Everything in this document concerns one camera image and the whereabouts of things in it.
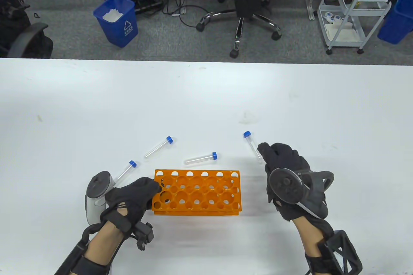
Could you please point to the white flat box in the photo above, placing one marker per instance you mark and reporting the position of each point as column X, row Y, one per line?
column 345, row 33

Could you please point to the black lattice wrist camera mount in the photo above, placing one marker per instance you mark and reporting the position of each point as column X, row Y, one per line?
column 342, row 249

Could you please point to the orange test tube rack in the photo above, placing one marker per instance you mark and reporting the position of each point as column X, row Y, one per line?
column 193, row 212

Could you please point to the plain blue waste bin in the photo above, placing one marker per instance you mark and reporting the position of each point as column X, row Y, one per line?
column 395, row 23

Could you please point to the person's left hand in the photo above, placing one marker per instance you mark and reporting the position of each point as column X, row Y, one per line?
column 135, row 194

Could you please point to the white paper scraps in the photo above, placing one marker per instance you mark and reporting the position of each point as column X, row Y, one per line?
column 112, row 16

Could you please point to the black glove connector box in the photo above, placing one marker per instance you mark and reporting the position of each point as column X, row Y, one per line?
column 143, row 236

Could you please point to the small white blue object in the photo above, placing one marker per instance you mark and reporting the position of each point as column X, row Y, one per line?
column 332, row 17

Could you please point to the white utility cart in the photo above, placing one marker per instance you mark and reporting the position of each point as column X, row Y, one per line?
column 343, row 43

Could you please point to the person's right hand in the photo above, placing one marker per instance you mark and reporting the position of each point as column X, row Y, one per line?
column 284, row 159

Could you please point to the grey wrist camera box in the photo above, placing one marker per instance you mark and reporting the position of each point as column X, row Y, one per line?
column 69, row 259

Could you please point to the person's left forearm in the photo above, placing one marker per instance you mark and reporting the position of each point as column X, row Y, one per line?
column 103, row 246

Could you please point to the grey hand controller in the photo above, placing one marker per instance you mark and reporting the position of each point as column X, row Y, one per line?
column 96, row 184
column 284, row 186

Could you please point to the black office chair with armrest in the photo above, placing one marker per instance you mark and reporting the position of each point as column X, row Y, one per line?
column 29, row 34

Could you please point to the clear test tube blue cap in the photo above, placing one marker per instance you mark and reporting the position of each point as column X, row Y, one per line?
column 247, row 133
column 133, row 163
column 169, row 140
column 214, row 156

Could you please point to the blue recycling bin white symbol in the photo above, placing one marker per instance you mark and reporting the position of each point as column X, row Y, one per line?
column 122, row 30

